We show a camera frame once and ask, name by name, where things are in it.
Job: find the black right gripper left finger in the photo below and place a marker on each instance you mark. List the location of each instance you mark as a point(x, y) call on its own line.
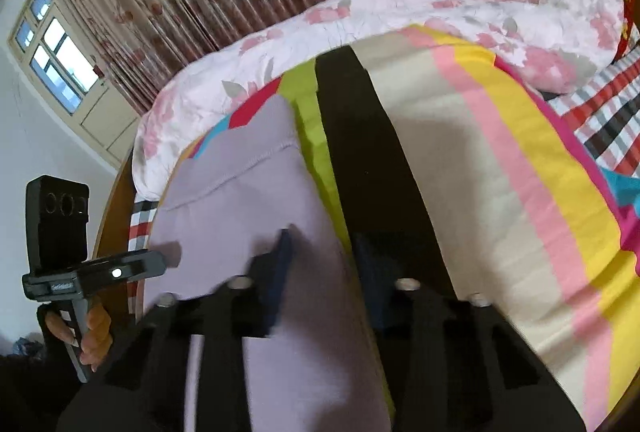
point(182, 368)

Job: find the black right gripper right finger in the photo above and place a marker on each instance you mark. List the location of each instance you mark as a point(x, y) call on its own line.
point(453, 365)

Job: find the lavender fleece pants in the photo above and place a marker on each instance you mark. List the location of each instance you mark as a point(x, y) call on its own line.
point(317, 370)

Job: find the person's left hand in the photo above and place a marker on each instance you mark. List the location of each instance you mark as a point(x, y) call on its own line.
point(97, 340)

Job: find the wooden bed footboard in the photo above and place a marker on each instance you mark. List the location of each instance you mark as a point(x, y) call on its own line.
point(112, 238)

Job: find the rainbow striped bed sheet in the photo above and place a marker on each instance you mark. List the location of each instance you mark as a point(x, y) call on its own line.
point(469, 155)

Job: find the plaid checked bed sheet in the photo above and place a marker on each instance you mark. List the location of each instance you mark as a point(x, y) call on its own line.
point(604, 115)

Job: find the pink floral quilt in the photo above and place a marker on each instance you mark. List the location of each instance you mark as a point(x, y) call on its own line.
point(554, 45)

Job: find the window with beige frame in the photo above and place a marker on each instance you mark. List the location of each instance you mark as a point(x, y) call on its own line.
point(71, 83)

